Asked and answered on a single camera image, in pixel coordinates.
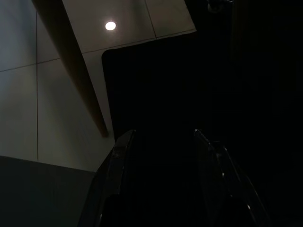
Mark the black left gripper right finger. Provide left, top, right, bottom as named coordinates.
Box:
left=194, top=129, right=272, bottom=227

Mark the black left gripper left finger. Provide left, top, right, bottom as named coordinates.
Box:
left=78, top=129, right=136, bottom=227

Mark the black floor mat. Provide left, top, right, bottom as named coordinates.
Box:
left=101, top=30, right=303, bottom=227

